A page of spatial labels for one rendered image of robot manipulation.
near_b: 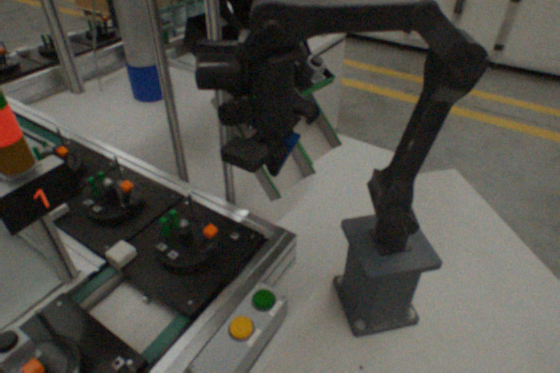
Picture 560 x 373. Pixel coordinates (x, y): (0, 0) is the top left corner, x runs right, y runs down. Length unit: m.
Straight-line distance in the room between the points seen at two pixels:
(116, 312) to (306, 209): 0.54
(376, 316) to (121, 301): 0.52
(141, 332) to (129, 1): 1.13
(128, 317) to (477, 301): 0.75
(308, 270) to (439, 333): 0.31
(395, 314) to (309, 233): 0.31
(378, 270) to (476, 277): 0.38
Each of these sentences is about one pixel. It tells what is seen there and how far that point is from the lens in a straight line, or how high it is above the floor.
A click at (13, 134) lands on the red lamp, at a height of 1.32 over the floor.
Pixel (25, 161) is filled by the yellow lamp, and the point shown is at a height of 1.27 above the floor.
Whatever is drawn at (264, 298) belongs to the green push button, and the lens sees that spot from 0.78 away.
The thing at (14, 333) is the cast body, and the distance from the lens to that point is 0.71.
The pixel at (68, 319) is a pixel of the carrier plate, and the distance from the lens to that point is 0.85.
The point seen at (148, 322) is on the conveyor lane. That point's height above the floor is 0.92.
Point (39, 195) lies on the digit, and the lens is 0.72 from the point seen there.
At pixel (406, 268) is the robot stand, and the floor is 1.06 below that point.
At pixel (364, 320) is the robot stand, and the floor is 0.89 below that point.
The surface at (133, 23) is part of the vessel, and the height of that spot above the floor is 1.18.
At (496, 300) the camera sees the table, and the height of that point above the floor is 0.86.
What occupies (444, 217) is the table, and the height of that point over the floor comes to 0.86.
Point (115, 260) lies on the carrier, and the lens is 0.88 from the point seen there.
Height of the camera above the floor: 1.62
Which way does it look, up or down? 37 degrees down
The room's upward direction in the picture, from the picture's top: straight up
